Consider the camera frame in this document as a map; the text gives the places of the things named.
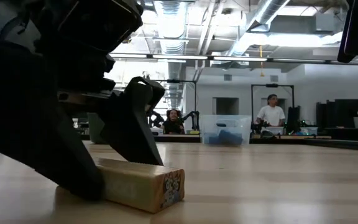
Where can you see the silver ceiling duct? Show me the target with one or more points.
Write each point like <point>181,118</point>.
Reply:
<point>171,31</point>
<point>259,21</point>

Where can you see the teal plastic bin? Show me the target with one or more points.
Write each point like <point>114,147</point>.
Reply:
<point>93,127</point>

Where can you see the person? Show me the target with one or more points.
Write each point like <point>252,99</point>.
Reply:
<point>172,124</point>
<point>270,115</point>

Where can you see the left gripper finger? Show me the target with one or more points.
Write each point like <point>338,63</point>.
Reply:
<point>26,124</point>
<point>129,130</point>

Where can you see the black aluminium table frame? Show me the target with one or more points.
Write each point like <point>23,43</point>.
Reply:
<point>337,145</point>

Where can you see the white background bin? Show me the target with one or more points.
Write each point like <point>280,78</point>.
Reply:
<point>309,130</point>
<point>273,130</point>

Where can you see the wooden block Muffin Socks print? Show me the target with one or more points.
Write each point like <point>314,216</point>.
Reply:
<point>141,186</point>

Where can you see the clear plastic bin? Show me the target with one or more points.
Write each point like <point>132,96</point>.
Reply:
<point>225,123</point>

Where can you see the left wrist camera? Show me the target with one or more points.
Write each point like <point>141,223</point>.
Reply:
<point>104,21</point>

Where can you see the ceiling tube light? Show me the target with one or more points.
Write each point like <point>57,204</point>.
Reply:
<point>298,60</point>
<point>239,58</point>
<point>129,56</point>
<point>179,57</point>

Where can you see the background black robot arm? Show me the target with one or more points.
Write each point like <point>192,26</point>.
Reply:
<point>155,118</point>
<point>191,115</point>
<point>294,118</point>

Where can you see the black gantry frame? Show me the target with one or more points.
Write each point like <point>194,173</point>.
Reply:
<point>172,81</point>
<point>272,85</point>

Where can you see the yellow hanging pendant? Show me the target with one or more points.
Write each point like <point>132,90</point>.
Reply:
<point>261,73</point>

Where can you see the white box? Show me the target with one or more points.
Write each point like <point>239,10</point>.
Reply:
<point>156,131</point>

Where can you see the black cabinet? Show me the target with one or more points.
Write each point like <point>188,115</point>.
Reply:
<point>340,113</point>

